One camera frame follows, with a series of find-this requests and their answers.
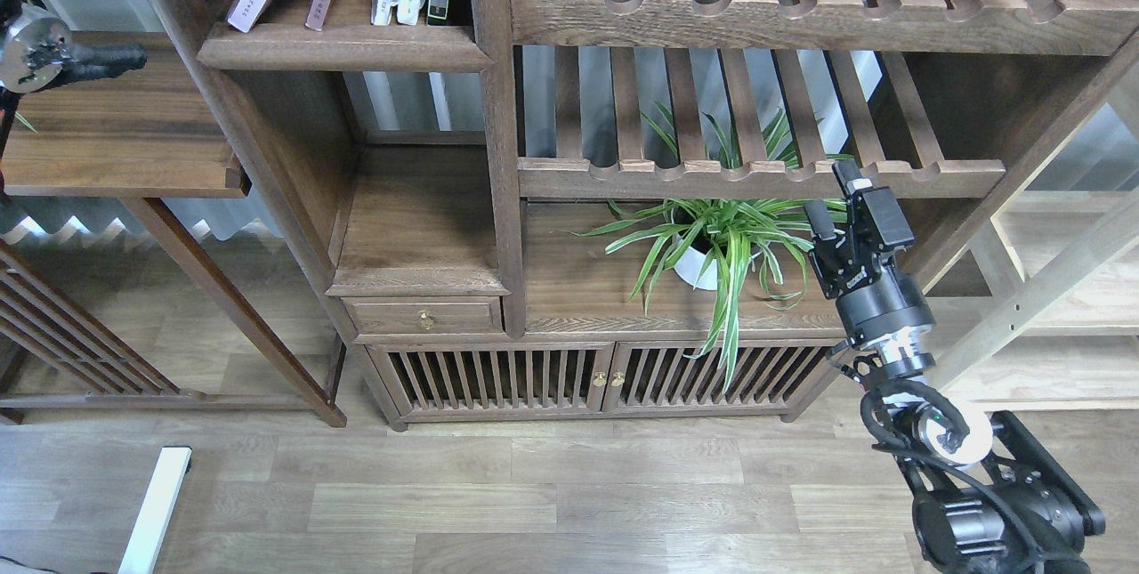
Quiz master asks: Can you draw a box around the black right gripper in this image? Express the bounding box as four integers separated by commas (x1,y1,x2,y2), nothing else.
803,158,934,358

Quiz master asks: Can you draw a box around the dark wooden bookshelf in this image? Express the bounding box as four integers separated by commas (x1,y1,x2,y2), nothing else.
153,0,1136,429

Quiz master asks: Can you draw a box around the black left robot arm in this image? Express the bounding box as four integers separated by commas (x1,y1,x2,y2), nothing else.
1,0,148,144

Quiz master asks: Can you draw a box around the light wooden rack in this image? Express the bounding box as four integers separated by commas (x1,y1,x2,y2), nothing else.
884,67,1139,416

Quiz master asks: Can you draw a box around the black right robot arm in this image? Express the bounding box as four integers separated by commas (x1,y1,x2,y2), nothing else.
806,159,1105,573

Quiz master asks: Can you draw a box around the white plant pot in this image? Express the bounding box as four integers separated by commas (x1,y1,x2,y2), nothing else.
673,237,719,293

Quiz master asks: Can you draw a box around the green spider plant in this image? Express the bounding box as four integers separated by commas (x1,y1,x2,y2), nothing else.
574,103,855,388

